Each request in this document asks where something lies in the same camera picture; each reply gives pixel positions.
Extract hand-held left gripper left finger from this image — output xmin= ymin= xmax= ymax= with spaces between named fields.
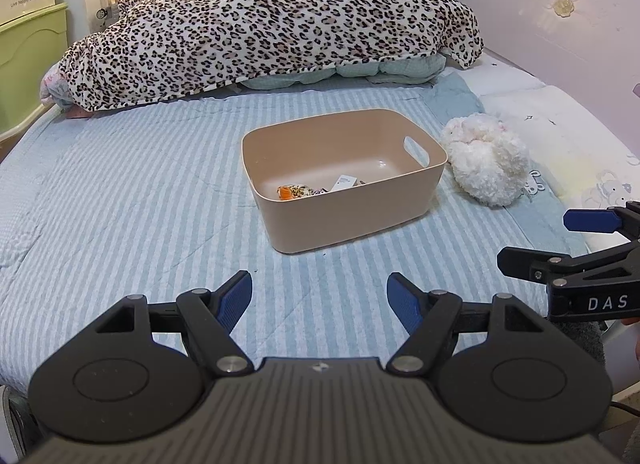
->
xmin=95 ymin=271 xmax=253 ymax=377

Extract teal quilt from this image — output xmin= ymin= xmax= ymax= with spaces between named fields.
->
xmin=242 ymin=52 xmax=448 ymax=91

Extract green cabinet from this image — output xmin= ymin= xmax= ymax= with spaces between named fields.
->
xmin=0 ymin=2 xmax=69 ymax=141

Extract beige plastic storage bin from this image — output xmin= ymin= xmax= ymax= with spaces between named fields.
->
xmin=241 ymin=108 xmax=448 ymax=255

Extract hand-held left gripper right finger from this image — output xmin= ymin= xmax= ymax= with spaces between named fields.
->
xmin=386 ymin=273 xmax=551 ymax=376

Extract white headboard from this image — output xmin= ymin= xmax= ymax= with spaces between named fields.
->
xmin=452 ymin=0 xmax=640 ymax=112

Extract black cable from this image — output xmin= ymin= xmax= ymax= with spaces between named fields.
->
xmin=606 ymin=398 xmax=640 ymax=416

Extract leopard print blanket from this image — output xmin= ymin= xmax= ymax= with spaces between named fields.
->
xmin=55 ymin=0 xmax=483 ymax=112

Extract white fluffy plush toy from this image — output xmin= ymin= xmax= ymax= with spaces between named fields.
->
xmin=439 ymin=113 xmax=531 ymax=207

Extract white bed frame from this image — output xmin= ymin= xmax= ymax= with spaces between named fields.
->
xmin=0 ymin=103 xmax=57 ymax=157

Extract pink cloth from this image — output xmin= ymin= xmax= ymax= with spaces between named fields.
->
xmin=41 ymin=67 xmax=94 ymax=120

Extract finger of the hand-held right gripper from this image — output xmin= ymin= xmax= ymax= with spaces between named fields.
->
xmin=497 ymin=241 xmax=640 ymax=286
xmin=562 ymin=201 xmax=640 ymax=240

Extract blue striped bed sheet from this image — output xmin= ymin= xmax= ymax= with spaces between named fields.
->
xmin=0 ymin=77 xmax=591 ymax=390

